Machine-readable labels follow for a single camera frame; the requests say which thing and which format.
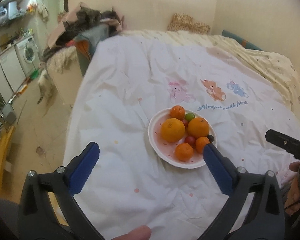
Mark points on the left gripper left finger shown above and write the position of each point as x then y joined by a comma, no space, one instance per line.
48,209

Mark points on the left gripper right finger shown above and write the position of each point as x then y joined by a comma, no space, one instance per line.
265,218

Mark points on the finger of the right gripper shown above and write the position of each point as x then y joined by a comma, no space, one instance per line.
285,142

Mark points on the small mandarin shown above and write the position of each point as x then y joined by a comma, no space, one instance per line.
184,152
201,142
177,112

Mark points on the large orange with stem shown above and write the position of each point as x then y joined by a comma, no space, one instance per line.
198,127

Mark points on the person's right hand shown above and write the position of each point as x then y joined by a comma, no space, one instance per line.
292,204

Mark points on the person's left hand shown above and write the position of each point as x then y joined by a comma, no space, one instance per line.
141,233

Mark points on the cream patterned quilt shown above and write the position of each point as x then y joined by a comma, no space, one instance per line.
274,67

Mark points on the teal pillow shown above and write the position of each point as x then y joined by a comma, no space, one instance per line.
244,43

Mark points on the pink strawberry ceramic plate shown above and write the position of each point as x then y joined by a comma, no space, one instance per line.
166,150

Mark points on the tabby cat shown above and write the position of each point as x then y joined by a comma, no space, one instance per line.
45,85

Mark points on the green dustpan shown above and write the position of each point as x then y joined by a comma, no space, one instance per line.
35,74

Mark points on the white kitchen cabinets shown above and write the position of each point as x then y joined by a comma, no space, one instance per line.
11,74

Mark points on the white cartoon print bedsheet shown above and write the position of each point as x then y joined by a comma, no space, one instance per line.
152,107

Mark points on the white washing machine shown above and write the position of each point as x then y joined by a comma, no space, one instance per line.
27,53

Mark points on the floral brown pillow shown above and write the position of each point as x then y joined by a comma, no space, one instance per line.
184,22

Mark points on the pile of clothes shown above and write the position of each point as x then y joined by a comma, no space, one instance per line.
79,20

